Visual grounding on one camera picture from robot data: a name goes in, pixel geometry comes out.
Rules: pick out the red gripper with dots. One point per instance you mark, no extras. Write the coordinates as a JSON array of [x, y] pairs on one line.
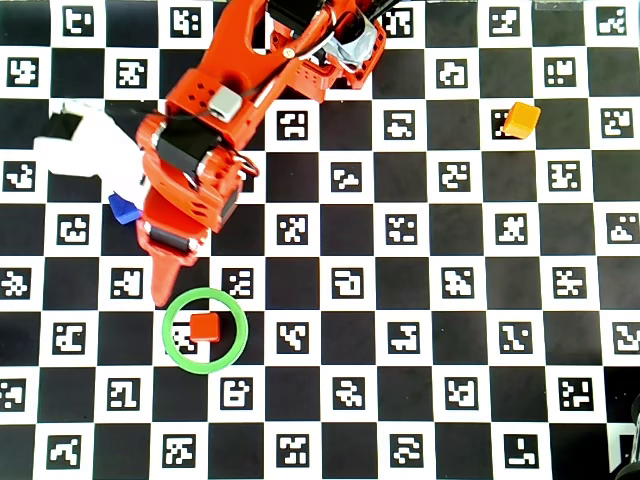
[[169, 240]]

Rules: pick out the red cube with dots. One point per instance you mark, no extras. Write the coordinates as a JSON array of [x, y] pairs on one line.
[[205, 327]]

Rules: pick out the blue cube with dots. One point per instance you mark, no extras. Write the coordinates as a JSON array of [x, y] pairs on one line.
[[125, 212]]

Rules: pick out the orange cube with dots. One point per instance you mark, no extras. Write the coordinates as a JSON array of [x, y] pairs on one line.
[[521, 120]]

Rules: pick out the red robot arm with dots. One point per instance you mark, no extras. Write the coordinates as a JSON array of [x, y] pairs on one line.
[[225, 45]]

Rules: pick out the small grey square module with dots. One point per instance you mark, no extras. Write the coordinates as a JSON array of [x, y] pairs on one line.
[[224, 104]]

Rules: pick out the black white marker mat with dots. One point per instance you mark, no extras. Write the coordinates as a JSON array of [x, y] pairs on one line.
[[430, 240]]

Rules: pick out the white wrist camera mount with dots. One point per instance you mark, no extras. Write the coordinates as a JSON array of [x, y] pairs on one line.
[[95, 145]]

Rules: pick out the grey duct tape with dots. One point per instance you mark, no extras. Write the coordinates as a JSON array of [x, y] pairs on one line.
[[357, 45]]

